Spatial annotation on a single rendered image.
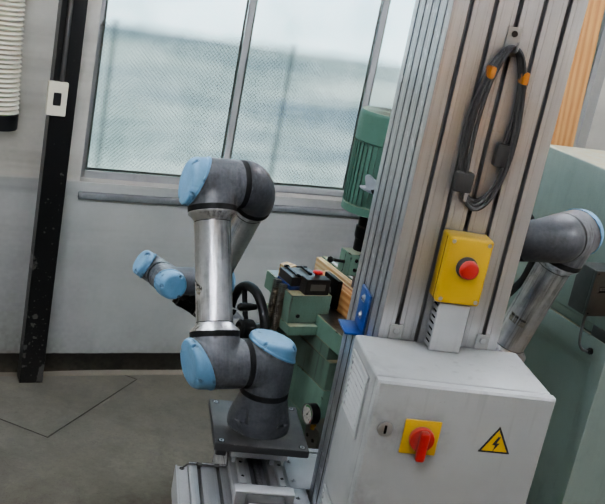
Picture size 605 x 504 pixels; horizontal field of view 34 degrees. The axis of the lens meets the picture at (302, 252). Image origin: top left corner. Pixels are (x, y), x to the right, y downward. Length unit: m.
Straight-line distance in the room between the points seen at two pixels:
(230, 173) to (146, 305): 2.10
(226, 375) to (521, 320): 0.74
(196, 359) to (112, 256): 2.04
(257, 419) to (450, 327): 0.61
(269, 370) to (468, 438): 0.61
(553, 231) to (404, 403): 0.69
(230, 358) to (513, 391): 0.69
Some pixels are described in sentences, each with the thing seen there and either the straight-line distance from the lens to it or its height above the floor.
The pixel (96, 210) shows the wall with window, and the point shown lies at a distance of 4.11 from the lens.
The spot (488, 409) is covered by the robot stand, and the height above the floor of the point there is 1.20.
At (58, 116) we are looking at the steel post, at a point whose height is 1.13.
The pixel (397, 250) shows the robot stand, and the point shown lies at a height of 1.41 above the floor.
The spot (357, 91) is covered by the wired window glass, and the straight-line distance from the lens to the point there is 4.46.
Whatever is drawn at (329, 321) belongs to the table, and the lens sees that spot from 2.88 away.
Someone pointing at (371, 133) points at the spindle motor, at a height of 1.45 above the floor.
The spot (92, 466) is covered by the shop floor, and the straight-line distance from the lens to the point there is 3.73.
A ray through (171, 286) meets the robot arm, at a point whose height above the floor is 1.03.
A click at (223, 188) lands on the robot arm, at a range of 2.26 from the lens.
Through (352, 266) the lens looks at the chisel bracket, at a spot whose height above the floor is 1.03.
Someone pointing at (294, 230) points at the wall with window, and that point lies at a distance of 4.43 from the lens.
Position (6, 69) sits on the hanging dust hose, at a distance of 3.72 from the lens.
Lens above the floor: 1.91
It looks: 17 degrees down
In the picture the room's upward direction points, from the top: 11 degrees clockwise
